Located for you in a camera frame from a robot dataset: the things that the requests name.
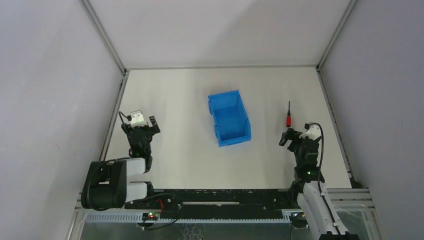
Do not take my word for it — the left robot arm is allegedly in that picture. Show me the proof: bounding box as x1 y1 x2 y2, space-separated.
80 110 161 211

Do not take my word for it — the blue plastic bin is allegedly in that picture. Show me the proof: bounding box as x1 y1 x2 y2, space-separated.
208 90 252 147

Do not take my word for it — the grey slotted cable duct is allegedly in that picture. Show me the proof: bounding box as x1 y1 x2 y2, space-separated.
85 212 291 224

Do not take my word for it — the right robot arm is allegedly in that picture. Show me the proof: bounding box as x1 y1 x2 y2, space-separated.
279 122 359 240

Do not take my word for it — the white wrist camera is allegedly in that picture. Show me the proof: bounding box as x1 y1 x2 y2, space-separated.
129 110 148 128
299 124 322 141

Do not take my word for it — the small circuit board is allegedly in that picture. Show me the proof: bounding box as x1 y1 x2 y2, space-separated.
141 212 160 222

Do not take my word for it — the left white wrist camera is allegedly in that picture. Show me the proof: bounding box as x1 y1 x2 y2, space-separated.
129 110 148 128

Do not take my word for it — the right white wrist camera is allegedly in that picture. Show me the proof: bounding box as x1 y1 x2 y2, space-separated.
299 124 322 141

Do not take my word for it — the red black screwdriver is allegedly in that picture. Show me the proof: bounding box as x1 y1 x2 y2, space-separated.
285 101 292 128

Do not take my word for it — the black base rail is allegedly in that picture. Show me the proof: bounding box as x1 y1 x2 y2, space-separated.
124 189 299 219

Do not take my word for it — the right black camera cable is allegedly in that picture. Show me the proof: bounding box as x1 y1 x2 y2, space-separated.
309 122 342 233

